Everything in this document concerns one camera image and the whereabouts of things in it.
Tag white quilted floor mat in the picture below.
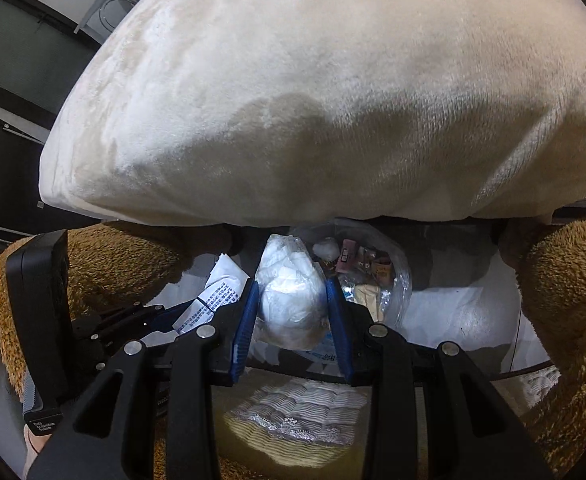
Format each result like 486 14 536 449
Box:
223 377 369 466

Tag clear plastic garbage bag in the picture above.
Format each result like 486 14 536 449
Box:
253 217 414 361

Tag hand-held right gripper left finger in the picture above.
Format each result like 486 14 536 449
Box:
28 280 261 480

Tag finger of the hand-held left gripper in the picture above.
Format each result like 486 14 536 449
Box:
80 299 196 332
90 327 174 356

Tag white printed paper slip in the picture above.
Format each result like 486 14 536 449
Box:
173 254 251 336

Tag pink snack box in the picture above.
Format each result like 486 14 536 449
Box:
338 240 369 273

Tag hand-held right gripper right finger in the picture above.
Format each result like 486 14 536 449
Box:
324 277 554 480

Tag dark frosted glass door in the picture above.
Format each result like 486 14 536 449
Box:
0 0 99 116

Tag transparent chair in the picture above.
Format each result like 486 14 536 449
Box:
100 0 139 26

